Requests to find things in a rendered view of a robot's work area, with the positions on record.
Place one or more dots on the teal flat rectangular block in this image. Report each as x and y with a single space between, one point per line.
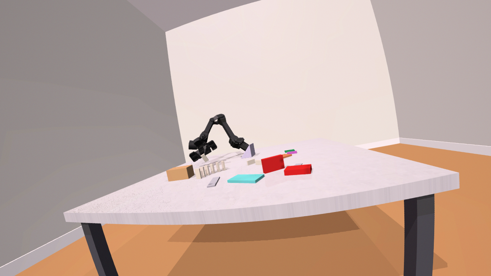
246 178

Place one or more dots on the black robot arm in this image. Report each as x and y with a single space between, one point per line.
234 141

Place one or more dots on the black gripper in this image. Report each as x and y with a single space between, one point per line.
203 149

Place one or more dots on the red rectangular block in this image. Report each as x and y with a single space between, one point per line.
272 163
298 169

